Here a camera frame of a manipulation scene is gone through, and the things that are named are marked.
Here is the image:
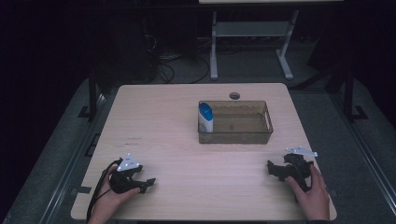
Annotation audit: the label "white metal stand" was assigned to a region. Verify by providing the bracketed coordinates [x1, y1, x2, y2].
[209, 9, 300, 81]

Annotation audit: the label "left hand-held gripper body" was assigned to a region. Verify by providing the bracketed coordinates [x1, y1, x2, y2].
[108, 152, 145, 195]

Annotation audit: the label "black floor cables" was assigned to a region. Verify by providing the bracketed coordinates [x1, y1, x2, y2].
[151, 51, 211, 85]

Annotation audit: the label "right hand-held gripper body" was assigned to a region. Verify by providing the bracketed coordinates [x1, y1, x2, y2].
[280, 146, 319, 192]

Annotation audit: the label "brown transparent plastic basket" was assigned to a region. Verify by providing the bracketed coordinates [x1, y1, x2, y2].
[197, 99, 275, 146]

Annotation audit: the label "person's left hand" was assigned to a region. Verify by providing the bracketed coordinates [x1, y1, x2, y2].
[89, 171, 141, 220]

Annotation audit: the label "person's right hand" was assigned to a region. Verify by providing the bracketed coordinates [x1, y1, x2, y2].
[286, 164, 332, 222]

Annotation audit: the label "white bottle with blue cap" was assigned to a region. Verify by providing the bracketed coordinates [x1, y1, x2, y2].
[197, 102, 215, 134]

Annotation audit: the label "black metal stand leg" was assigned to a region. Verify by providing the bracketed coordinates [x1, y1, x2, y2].
[341, 66, 370, 123]
[77, 66, 106, 121]

